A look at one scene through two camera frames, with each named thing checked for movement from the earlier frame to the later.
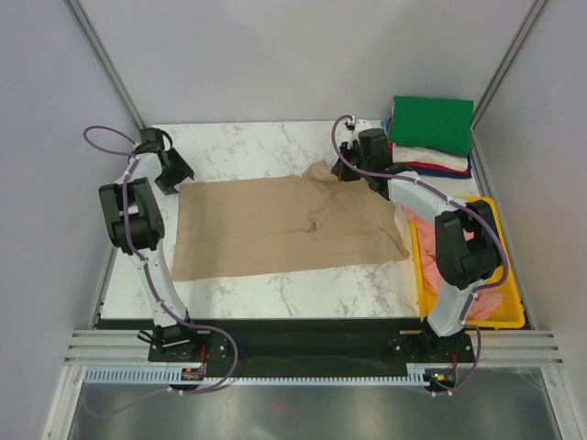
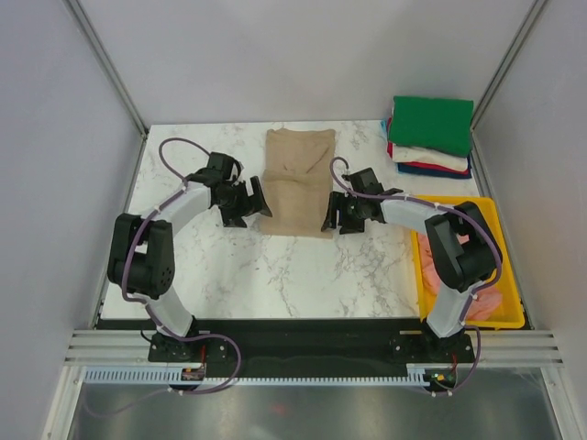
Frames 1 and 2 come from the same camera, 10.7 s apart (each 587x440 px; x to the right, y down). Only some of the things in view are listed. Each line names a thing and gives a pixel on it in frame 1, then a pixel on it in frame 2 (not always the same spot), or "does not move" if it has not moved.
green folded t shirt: x=438 y=123 does not move
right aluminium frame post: x=526 y=26 does not move
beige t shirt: x=254 y=226 -> x=297 y=181
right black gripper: x=342 y=173 -> x=337 y=201
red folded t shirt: x=421 y=165 does not move
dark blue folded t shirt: x=446 y=173 does not move
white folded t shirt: x=404 y=153 does not move
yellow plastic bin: x=511 y=313 does not move
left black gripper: x=182 y=171 -> x=233 y=218
